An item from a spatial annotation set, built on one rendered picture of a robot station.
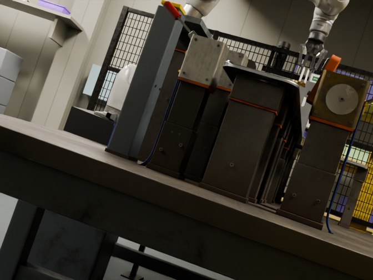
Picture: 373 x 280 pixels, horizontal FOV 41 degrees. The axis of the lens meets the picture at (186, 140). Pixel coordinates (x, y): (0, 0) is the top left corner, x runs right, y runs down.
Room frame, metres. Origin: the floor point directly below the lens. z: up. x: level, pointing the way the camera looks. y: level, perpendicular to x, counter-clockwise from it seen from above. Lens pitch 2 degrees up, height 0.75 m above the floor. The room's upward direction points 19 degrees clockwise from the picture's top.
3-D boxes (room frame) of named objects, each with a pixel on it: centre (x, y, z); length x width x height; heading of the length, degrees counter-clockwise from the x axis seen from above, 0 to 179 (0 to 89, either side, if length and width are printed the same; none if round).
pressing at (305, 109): (2.50, -0.49, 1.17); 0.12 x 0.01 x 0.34; 75
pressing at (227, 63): (1.78, -0.29, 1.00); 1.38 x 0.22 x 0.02; 165
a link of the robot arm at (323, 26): (2.23, -0.41, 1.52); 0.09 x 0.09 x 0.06
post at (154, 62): (1.41, 0.16, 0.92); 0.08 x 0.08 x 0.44; 75
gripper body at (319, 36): (2.23, -0.41, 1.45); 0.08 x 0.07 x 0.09; 76
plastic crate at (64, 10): (4.96, 1.70, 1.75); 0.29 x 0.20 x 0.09; 84
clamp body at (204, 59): (1.28, 0.04, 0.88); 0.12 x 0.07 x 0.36; 75
